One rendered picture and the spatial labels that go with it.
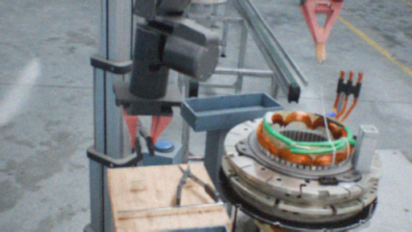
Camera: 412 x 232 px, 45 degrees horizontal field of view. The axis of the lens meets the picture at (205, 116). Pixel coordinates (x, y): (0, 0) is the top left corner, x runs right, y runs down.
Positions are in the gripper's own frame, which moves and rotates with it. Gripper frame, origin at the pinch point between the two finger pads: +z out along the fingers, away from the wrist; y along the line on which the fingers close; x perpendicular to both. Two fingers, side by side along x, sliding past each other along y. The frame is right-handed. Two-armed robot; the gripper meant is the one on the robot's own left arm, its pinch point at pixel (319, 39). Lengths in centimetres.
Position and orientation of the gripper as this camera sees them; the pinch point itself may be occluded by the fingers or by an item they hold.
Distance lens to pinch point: 96.4
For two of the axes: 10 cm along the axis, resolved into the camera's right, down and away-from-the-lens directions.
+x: -10.0, -0.2, 0.1
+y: 0.2, -0.6, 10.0
